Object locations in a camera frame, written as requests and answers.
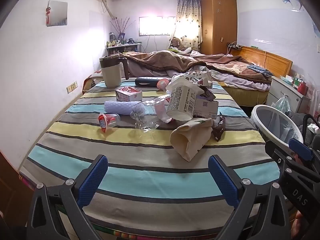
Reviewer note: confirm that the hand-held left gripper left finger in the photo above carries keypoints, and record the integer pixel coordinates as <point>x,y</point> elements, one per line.
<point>92,180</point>

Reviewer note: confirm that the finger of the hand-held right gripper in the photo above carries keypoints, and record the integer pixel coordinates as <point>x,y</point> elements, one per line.
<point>300,148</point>
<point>275,152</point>

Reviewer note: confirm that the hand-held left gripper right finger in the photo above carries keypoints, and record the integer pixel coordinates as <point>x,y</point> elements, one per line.
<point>222,180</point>

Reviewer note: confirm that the white trash bin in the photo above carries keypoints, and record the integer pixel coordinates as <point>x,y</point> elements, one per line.
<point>255,123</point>

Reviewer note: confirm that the clear jelly cup red lid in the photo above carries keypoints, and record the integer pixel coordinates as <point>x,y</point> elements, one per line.
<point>110,120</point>

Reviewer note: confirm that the lavender paper towel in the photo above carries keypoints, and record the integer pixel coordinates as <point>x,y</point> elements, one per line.
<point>117,108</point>

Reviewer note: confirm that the clear crushed plastic bottle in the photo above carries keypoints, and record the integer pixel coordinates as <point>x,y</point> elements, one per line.
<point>145,120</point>

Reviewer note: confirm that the pink milk carton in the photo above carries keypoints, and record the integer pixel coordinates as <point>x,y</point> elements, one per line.
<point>128,95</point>

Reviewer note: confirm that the white crumpled paper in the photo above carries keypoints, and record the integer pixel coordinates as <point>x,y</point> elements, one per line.
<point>313,128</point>

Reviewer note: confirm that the grey bin liner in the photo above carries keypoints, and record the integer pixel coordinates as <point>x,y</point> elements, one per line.
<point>277,125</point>

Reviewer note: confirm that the grey padded chair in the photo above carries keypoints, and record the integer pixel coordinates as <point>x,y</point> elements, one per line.
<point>295,117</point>

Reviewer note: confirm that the white red-print plastic bag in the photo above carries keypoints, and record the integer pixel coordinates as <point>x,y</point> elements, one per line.
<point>315,105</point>

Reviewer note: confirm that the hanging clear plastic bag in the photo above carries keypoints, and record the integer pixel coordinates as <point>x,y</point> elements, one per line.
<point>282,105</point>

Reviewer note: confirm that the brown snack wrapper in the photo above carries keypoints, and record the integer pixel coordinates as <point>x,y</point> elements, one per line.
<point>218,130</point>

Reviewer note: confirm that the beige paper bag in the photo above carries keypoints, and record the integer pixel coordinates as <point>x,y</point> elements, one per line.
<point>190,137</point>

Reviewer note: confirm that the red canister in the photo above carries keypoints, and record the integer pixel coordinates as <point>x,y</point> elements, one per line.
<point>302,88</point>

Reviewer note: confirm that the striped tablecloth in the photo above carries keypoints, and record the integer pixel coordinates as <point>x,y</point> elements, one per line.
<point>150,160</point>

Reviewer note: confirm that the white nightstand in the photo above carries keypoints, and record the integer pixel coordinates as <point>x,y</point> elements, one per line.
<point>280,90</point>

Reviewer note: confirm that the bed with yellow mattress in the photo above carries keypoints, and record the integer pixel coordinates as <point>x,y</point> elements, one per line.
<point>247,96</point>

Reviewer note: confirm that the green boxes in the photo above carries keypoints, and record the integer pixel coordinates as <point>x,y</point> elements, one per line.
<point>297,82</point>

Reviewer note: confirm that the teal tissue pack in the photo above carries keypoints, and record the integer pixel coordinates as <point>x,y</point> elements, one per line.
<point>287,80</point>

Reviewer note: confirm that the lavender bedsheet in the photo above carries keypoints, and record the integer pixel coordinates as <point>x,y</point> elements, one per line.
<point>240,82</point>

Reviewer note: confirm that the blue folded clothes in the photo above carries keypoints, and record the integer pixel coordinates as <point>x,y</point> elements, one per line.
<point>257,68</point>

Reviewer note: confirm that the dark torn wrapper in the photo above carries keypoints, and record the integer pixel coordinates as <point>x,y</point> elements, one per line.
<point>207,93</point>

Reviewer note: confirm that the wooden headboard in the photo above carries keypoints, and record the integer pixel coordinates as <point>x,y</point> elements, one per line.
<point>275,62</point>

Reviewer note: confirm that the white yogurt tub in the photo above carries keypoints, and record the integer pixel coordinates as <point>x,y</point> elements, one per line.
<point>181,100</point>

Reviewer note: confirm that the white printed wrapper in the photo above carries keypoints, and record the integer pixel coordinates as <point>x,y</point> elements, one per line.
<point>197,77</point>

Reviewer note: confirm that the dark blue case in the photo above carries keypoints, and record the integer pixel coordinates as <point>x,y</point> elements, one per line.
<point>147,81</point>

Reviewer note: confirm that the power strip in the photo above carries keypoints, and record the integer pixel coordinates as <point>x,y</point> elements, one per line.
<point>235,46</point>

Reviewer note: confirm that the small pink bottle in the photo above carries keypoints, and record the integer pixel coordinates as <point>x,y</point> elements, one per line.
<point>163,83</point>

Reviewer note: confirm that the brown blanket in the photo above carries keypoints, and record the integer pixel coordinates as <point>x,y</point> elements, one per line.
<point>160,62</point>

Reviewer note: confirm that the cluttered white shelf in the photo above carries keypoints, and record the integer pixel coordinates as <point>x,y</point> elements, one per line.
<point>122,47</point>

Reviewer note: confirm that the wooden wardrobe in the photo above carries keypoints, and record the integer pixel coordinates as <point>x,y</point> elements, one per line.
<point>217,25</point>

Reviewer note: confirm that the brown teddy bear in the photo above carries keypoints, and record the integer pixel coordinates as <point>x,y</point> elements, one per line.
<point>176,42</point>

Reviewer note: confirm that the vase of dry branches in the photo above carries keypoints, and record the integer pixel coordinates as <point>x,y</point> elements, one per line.
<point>121,27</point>

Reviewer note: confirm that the patterned curtain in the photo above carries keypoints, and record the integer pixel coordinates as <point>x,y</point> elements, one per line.
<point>187,17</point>

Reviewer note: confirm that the window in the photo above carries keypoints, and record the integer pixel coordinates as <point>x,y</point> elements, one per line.
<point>157,26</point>

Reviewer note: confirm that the white air conditioner pipe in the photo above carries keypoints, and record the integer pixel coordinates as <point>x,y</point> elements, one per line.
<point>107,7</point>

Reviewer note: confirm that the red tassel ornament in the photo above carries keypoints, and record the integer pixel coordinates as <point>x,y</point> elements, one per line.
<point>48,12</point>

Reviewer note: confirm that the wall socket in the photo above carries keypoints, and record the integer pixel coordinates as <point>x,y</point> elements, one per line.
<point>72,87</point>

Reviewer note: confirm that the square wall mirror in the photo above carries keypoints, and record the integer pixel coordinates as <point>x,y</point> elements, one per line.
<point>58,13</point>

